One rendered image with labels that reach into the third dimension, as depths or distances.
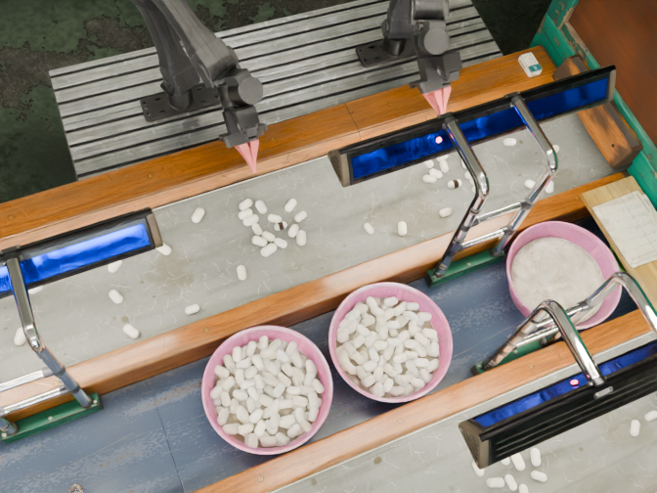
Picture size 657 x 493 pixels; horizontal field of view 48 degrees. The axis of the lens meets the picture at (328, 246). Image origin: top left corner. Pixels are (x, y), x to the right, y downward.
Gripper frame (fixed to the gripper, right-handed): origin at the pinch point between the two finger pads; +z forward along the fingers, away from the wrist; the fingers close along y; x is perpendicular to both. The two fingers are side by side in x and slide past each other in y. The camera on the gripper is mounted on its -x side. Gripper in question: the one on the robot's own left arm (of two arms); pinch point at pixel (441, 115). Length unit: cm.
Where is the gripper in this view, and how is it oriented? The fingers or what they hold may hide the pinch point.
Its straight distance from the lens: 176.6
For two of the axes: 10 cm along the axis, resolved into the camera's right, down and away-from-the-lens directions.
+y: 9.2, -3.2, 2.4
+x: -3.2, -2.1, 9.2
